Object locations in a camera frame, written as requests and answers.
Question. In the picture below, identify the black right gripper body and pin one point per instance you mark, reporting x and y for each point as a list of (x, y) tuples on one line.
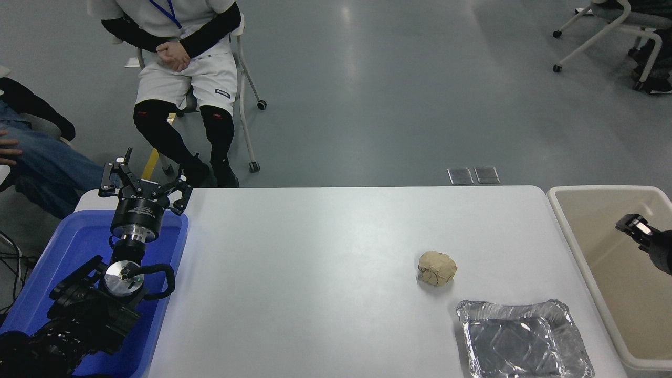
[(664, 254)]

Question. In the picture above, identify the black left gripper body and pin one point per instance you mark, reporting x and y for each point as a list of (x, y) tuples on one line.
[(139, 212)]

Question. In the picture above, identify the white floor paper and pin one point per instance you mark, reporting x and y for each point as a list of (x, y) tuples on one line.
[(131, 62), (584, 11)]

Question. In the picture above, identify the person's left hand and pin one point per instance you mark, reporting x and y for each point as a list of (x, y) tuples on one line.
[(182, 60)]

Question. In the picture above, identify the person's hand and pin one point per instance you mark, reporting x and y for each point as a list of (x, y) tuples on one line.
[(6, 153)]

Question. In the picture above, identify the person's right hand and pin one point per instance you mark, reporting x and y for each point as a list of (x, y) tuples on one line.
[(167, 52)]

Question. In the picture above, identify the large pale bin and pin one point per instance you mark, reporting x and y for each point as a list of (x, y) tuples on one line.
[(619, 304)]

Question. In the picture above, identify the blue plastic tray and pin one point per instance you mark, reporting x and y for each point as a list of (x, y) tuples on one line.
[(79, 241)]

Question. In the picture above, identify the grey wheeled chair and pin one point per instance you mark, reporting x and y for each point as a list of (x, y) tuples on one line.
[(241, 79)]

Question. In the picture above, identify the silver foil tray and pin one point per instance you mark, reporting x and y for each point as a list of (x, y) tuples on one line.
[(525, 341)]

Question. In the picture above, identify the metal floor plate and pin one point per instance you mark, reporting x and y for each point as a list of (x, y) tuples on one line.
[(460, 176), (486, 175)]

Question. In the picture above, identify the crumpled tan paper ball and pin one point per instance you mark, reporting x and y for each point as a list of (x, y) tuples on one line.
[(437, 269)]

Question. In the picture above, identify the white framed wheeled chair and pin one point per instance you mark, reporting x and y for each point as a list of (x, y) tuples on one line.
[(638, 21)]

